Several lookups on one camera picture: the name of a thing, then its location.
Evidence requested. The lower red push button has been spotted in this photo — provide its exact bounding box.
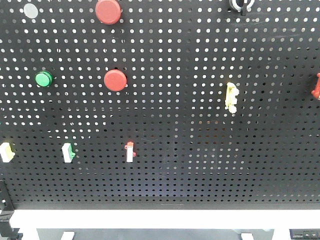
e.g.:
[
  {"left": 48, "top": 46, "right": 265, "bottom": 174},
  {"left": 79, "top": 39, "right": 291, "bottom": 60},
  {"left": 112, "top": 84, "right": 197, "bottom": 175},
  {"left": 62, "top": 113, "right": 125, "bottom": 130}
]
[{"left": 103, "top": 69, "right": 127, "bottom": 92}]

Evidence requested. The red push button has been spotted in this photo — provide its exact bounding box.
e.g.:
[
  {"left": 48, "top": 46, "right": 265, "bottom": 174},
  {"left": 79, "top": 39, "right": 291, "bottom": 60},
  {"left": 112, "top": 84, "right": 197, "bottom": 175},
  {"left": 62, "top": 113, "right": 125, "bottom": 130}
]
[
  {"left": 95, "top": 0, "right": 121, "bottom": 25},
  {"left": 103, "top": 69, "right": 127, "bottom": 92}
]

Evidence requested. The upper red push button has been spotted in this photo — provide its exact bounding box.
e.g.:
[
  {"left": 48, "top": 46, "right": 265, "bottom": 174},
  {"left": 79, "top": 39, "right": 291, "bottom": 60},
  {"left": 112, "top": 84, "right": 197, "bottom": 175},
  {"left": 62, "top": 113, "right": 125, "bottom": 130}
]
[{"left": 95, "top": 0, "right": 121, "bottom": 25}]

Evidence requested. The green push button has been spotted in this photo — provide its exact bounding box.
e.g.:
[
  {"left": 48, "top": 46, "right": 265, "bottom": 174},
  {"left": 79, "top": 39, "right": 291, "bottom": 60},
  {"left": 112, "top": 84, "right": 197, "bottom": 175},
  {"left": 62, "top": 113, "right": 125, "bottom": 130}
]
[{"left": 34, "top": 70, "right": 54, "bottom": 87}]

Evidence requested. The black perforated pegboard panel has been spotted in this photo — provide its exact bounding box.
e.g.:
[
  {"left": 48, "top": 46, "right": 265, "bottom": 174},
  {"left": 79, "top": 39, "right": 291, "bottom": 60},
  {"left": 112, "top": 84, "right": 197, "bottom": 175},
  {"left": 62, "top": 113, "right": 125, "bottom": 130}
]
[{"left": 0, "top": 0, "right": 320, "bottom": 210}]

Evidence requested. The black white rotary knob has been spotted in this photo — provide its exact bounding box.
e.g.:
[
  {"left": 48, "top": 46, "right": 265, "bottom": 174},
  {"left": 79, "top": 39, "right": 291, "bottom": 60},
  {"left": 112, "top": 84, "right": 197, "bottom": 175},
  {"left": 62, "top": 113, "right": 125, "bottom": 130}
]
[{"left": 229, "top": 0, "right": 255, "bottom": 16}]

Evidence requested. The white height-adjustable desk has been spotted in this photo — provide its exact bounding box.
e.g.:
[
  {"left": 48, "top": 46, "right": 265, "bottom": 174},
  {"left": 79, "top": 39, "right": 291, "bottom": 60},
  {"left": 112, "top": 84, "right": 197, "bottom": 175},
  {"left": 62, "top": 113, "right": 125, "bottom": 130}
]
[{"left": 9, "top": 210, "right": 320, "bottom": 240}]

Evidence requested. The grey round cap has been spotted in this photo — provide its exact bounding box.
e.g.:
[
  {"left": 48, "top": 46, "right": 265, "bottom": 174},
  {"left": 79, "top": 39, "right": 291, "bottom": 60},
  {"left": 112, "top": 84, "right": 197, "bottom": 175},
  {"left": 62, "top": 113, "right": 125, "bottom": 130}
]
[{"left": 23, "top": 3, "right": 39, "bottom": 19}]

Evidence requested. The desk height control panel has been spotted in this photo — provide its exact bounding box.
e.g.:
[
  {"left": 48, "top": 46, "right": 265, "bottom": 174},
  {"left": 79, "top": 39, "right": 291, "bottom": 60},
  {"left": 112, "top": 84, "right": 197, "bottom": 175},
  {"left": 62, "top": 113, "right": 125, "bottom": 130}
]
[{"left": 289, "top": 229, "right": 320, "bottom": 240}]

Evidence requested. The left black board clamp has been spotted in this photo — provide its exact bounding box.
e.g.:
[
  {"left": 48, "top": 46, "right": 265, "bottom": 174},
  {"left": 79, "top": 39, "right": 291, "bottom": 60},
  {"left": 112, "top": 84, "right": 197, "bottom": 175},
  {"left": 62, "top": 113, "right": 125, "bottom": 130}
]
[{"left": 0, "top": 180, "right": 23, "bottom": 240}]

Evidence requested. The white red rocker switch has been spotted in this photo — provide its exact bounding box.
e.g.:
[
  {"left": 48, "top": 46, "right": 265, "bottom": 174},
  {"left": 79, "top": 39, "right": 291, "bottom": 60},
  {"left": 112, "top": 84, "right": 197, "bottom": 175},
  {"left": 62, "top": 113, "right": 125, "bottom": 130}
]
[{"left": 124, "top": 141, "right": 136, "bottom": 163}]

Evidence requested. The yellow toggle switch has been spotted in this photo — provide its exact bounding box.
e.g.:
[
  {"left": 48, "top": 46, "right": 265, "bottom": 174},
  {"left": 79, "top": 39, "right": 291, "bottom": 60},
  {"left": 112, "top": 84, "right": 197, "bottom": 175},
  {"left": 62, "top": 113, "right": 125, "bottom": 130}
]
[{"left": 225, "top": 82, "right": 240, "bottom": 114}]

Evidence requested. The white green rocker switch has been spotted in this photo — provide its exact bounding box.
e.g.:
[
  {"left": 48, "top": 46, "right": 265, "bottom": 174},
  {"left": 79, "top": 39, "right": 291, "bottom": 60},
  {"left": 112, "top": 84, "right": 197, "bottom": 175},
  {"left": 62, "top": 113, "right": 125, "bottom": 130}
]
[{"left": 61, "top": 142, "right": 76, "bottom": 163}]

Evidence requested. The white yellow rocker switch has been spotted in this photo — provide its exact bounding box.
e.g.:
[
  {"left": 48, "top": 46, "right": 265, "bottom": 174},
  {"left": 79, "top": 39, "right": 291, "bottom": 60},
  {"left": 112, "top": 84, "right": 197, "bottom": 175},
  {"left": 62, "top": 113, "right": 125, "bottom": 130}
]
[{"left": 0, "top": 142, "right": 15, "bottom": 163}]

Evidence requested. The red toggle switch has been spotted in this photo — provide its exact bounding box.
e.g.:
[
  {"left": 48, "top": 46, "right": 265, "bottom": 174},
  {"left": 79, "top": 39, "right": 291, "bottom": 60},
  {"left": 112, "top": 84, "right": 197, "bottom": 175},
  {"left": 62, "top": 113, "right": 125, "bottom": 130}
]
[{"left": 311, "top": 73, "right": 320, "bottom": 101}]

